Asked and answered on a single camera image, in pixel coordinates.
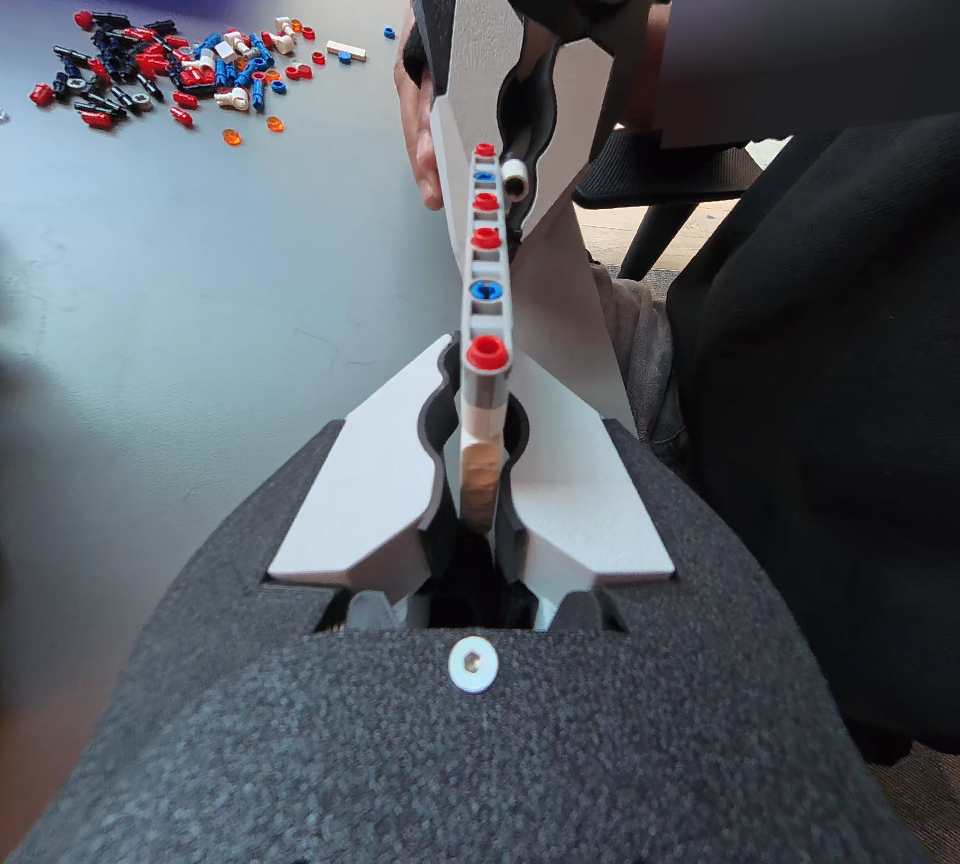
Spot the person's grey trouser leg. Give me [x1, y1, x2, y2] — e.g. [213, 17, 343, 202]
[591, 263, 689, 465]

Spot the person's right hand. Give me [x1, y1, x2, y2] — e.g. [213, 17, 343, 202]
[393, 26, 447, 213]

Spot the white grey lego panel assembly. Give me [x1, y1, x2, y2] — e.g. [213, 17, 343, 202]
[457, 140, 520, 533]

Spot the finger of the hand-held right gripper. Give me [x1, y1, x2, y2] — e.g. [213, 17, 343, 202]
[516, 4, 655, 246]
[429, 0, 530, 274]

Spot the pile of small lego pieces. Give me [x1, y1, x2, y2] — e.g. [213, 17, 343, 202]
[28, 9, 316, 130]

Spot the person's black top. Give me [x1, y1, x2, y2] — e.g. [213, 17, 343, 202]
[662, 113, 960, 769]

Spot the person's right forearm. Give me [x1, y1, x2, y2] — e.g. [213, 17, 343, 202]
[621, 2, 674, 132]

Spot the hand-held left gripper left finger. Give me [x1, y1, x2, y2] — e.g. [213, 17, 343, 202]
[266, 333, 460, 608]

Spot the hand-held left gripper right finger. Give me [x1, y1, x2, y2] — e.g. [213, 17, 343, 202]
[491, 354, 678, 614]

